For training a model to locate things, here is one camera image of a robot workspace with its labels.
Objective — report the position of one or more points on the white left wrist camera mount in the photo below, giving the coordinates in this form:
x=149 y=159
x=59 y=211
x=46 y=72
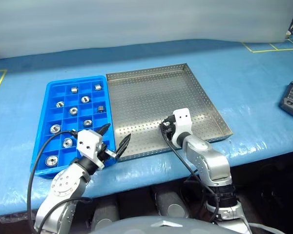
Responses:
x=88 y=143

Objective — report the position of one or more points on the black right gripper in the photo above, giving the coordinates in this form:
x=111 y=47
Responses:
x=171 y=128

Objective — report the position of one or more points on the perforated steel tray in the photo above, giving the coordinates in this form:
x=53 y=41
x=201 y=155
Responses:
x=151 y=97

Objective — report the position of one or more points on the gray robot torso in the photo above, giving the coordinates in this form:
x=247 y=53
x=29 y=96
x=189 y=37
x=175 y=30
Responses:
x=161 y=226

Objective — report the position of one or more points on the metal roller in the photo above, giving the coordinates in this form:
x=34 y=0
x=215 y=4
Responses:
x=97 y=87
x=74 y=89
x=59 y=104
x=68 y=142
x=73 y=111
x=85 y=99
x=101 y=109
x=87 y=122
x=55 y=128
x=51 y=161

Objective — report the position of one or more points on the white backdrop sheet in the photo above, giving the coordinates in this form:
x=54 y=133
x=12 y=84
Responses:
x=112 y=22

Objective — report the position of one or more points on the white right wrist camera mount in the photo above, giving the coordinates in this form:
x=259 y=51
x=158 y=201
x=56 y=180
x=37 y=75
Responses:
x=183 y=119

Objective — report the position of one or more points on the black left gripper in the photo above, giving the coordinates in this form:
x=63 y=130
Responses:
x=103 y=153

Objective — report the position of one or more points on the gray rounded shape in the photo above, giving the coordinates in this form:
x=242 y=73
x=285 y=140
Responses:
x=105 y=219
x=172 y=207

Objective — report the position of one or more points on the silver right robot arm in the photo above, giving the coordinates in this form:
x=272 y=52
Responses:
x=205 y=156

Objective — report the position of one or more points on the blue plastic table cover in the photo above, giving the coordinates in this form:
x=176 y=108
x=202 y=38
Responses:
x=246 y=80

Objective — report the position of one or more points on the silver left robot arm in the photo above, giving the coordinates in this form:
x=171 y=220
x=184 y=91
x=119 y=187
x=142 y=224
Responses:
x=63 y=185

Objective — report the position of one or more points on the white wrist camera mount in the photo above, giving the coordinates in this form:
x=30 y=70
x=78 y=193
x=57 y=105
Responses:
x=183 y=119
x=88 y=143

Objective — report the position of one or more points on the small white object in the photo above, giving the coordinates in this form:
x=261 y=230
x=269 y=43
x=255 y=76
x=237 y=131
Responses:
x=288 y=33

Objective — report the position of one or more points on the blue plastic compartment tray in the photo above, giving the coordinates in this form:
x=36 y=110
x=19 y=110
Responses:
x=42 y=146

